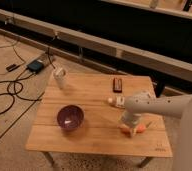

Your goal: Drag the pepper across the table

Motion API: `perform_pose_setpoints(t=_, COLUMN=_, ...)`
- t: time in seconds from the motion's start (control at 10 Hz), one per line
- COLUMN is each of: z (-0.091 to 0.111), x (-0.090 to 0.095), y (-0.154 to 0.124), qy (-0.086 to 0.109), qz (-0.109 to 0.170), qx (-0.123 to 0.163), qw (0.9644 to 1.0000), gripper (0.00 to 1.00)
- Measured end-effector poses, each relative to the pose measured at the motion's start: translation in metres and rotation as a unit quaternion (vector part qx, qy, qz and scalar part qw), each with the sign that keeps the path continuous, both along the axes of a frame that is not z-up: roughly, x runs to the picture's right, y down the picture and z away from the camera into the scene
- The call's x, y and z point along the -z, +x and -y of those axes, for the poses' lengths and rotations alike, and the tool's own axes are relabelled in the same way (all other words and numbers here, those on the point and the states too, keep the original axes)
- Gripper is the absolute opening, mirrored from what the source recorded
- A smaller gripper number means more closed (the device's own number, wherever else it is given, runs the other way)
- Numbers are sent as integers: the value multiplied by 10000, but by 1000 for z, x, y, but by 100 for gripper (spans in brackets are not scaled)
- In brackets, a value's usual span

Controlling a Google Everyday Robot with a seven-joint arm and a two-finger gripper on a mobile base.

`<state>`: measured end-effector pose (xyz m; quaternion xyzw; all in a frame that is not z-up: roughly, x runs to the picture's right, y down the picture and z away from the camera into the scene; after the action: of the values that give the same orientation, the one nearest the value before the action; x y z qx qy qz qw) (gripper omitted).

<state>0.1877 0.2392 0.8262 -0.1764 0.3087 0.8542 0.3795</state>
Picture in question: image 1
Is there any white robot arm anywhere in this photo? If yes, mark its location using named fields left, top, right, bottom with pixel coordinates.
left=121, top=93, right=192, bottom=171

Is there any white cup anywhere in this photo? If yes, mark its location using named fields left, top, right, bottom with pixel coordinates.
left=53, top=67, right=66, bottom=89

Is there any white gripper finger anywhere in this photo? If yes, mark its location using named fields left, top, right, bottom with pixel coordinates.
left=130, top=127, right=137, bottom=138
left=119, top=124, right=126, bottom=130

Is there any teal power adapter box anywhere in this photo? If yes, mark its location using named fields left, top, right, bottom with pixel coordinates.
left=27, top=60, right=44, bottom=73

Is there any small black device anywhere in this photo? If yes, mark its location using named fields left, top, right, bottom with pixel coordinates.
left=6, top=64, right=20, bottom=72

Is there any dark red snack bar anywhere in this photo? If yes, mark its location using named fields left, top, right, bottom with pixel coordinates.
left=113, top=78, right=122, bottom=93

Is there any purple bowl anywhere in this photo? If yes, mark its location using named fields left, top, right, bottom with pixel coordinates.
left=57, top=105, right=84, bottom=131

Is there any wooden table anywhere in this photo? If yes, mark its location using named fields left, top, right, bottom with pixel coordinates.
left=26, top=73, right=172, bottom=158

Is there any orange chili pepper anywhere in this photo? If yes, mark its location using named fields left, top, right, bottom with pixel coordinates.
left=119, top=122, right=151, bottom=134

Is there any white plastic bottle lying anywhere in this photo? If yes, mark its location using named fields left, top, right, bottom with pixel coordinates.
left=108, top=96, right=125, bottom=108

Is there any black floor cable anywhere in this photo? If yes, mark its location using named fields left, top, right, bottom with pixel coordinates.
left=0, top=34, right=57, bottom=119

